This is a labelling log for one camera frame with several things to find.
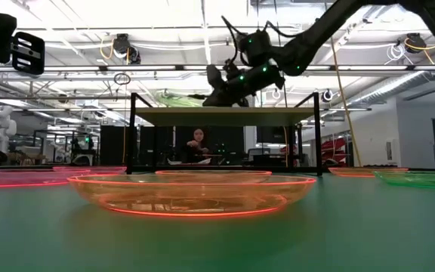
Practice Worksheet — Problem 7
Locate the person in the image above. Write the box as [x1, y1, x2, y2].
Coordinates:
[181, 127, 213, 165]

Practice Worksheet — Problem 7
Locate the orange translucent plastic plate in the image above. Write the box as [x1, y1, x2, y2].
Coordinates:
[67, 173, 317, 218]
[328, 166, 410, 178]
[155, 169, 273, 178]

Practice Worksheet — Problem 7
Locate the red bin rack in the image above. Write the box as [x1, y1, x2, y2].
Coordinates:
[317, 138, 349, 167]

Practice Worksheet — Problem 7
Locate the black robot workstation frame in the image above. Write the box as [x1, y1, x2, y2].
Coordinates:
[32, 130, 101, 165]

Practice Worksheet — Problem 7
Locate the pink translucent plastic plate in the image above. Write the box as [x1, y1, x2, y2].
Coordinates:
[0, 168, 91, 189]
[53, 165, 128, 175]

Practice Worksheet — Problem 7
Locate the wooden shelf with black legs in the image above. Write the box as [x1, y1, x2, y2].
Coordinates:
[126, 91, 323, 177]

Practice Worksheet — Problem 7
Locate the yellow hanging cable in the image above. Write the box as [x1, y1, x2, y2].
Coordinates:
[329, 36, 362, 168]

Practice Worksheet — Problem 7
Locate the green translucent plastic plate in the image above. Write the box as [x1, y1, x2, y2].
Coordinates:
[373, 169, 435, 190]

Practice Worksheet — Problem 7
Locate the white robot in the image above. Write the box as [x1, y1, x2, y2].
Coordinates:
[0, 104, 17, 154]

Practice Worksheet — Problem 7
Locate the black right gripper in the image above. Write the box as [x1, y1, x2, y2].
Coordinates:
[187, 63, 286, 108]

